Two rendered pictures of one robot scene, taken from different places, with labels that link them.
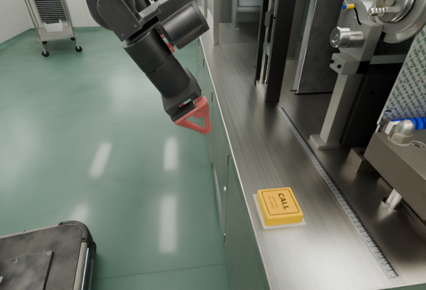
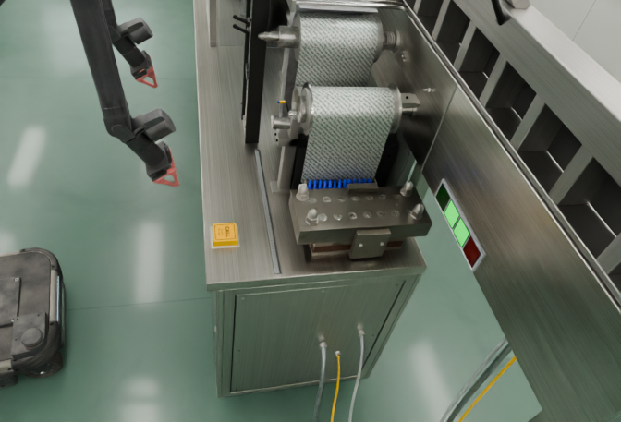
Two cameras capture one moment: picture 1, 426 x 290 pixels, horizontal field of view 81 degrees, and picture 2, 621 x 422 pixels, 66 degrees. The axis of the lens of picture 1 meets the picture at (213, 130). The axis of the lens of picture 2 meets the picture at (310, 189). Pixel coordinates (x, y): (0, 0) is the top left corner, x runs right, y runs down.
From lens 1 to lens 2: 0.93 m
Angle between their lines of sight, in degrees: 13
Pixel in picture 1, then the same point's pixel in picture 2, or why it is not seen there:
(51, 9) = not seen: outside the picture
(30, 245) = not seen: outside the picture
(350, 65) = (284, 140)
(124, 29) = (125, 138)
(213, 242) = (201, 276)
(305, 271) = (229, 271)
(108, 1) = (117, 127)
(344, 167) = (285, 210)
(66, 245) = (33, 272)
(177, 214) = (161, 246)
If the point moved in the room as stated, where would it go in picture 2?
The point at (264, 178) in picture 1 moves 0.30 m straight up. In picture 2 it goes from (222, 215) to (223, 140)
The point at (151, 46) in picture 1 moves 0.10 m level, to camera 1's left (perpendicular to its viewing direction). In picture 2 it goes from (140, 141) to (98, 139)
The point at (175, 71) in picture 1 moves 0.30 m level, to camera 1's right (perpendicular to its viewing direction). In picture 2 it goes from (153, 152) to (268, 159)
